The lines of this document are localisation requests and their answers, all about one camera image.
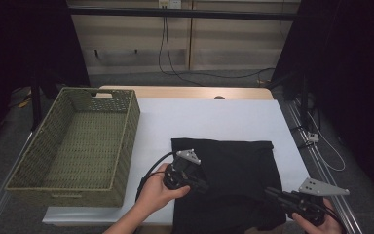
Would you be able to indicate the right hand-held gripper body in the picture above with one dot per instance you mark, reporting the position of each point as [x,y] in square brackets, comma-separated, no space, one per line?
[305,204]

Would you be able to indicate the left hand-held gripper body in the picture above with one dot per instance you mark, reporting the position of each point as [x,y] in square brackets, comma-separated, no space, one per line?
[181,172]

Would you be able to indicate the black sleeveless top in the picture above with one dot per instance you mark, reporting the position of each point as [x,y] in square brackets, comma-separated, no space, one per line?
[240,169]

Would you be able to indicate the green woven basket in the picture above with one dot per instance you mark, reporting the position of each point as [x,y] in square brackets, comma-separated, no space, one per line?
[78,146]

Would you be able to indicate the person's right hand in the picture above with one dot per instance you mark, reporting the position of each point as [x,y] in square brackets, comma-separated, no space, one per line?
[321,229]

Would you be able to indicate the person's left hand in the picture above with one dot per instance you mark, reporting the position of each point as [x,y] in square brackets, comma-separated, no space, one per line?
[156,195]

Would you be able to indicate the white plug adapter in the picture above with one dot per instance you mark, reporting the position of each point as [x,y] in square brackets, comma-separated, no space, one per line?
[313,137]

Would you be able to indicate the right black curtain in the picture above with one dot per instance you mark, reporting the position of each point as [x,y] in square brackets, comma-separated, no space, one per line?
[347,81]

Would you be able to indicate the black curtain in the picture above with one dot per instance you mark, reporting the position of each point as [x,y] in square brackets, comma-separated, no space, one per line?
[347,81]
[19,48]

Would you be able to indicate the background desk with black edge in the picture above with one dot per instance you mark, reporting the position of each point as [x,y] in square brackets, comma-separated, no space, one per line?
[181,13]

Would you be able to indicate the black metal stand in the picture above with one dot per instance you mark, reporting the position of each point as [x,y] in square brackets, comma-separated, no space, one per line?
[36,104]

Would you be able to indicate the white power socket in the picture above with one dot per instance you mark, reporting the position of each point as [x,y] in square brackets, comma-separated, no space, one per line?
[170,4]

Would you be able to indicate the left black curtain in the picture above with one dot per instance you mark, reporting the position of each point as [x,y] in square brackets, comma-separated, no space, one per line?
[19,48]

